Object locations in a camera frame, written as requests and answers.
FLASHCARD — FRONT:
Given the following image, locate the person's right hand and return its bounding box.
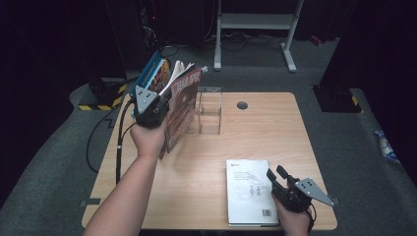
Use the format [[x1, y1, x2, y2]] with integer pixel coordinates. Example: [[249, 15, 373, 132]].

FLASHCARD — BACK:
[[270, 194, 315, 236]]

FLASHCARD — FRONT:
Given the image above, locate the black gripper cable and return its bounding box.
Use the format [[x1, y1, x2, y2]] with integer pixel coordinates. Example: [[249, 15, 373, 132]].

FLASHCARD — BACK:
[[307, 202, 318, 231], [115, 99, 136, 186]]

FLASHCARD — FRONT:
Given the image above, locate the blue white packet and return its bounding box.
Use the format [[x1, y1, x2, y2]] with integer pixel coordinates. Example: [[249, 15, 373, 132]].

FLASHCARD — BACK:
[[373, 129, 399, 161]]

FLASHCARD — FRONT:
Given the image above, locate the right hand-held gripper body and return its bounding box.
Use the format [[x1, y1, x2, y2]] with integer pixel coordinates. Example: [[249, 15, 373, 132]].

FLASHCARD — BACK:
[[270, 177, 335, 214]]

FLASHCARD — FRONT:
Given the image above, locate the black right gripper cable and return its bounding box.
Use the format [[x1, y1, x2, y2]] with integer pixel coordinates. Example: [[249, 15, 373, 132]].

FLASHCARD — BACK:
[[307, 202, 318, 231]]

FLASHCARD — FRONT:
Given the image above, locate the tangle of black cables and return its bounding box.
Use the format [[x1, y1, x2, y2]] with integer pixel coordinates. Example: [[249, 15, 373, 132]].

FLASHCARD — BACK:
[[203, 30, 286, 53]]

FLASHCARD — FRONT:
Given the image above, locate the dark blue picture book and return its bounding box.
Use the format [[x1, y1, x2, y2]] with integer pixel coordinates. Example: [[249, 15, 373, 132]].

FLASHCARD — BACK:
[[130, 49, 165, 119]]

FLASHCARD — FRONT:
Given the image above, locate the thick white book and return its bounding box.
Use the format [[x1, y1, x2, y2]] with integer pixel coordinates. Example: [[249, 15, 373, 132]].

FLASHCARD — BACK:
[[225, 158, 280, 228]]

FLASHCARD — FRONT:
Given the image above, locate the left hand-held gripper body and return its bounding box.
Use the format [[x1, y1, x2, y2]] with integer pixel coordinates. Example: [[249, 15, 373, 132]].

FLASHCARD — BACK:
[[132, 86, 172, 130]]

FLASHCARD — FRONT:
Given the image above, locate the pair of black cables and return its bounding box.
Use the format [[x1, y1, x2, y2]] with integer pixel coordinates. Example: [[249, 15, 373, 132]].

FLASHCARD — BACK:
[[158, 44, 181, 60]]

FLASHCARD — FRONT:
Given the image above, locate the white metal frame desk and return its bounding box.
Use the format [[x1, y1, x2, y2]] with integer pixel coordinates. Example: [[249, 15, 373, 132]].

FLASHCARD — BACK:
[[213, 0, 304, 74]]

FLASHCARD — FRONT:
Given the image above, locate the person's left hand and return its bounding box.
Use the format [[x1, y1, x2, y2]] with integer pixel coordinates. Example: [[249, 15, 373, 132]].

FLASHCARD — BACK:
[[130, 120, 168, 159]]

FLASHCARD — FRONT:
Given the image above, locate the dark reddish picture book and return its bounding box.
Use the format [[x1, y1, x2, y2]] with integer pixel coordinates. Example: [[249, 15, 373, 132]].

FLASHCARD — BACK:
[[158, 59, 203, 160]]

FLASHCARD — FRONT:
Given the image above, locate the black yellow striped base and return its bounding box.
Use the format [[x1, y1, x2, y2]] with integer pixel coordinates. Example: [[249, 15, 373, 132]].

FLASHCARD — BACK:
[[78, 82, 128, 111], [313, 85, 363, 114]]

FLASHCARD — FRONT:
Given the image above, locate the sky blue picture book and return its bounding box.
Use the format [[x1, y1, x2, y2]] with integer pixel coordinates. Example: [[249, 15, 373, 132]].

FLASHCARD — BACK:
[[147, 58, 172, 96]]

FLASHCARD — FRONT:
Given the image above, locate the clear acrylic book rack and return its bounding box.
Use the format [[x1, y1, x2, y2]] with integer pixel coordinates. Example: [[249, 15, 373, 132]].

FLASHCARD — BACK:
[[193, 86, 224, 136]]

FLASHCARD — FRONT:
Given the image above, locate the thin black floor cable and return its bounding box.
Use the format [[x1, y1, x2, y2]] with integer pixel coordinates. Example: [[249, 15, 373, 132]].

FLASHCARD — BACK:
[[86, 109, 121, 174]]

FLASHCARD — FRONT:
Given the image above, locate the dark equipment rack with wires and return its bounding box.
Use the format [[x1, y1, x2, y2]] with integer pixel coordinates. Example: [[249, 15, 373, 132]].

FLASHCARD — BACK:
[[139, 0, 165, 53]]

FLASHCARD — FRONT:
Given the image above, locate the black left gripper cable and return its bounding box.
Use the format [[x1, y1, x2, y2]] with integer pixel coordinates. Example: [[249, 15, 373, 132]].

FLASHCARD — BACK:
[[115, 99, 136, 186]]

